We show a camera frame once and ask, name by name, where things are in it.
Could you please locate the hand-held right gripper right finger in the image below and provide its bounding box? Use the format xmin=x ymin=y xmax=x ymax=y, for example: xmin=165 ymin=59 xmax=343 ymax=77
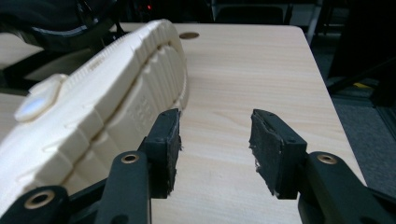
xmin=248 ymin=108 xmax=309 ymax=200

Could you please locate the brown round table grommet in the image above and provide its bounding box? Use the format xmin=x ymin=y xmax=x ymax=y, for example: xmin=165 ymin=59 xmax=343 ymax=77
xmin=178 ymin=31 xmax=200 ymax=40

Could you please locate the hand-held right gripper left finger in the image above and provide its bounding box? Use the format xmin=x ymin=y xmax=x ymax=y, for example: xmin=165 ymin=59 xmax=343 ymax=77
xmin=138 ymin=107 xmax=182 ymax=200

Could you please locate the cream foam slipper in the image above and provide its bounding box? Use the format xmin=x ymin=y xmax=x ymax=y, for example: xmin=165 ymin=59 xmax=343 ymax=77
xmin=0 ymin=18 xmax=191 ymax=216

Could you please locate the dark chair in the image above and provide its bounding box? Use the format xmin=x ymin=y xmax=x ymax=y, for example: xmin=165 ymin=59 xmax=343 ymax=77
xmin=212 ymin=0 xmax=293 ymax=25

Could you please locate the black metal stand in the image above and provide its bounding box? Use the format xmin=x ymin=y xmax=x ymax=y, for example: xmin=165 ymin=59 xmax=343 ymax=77
xmin=326 ymin=57 xmax=396 ymax=96

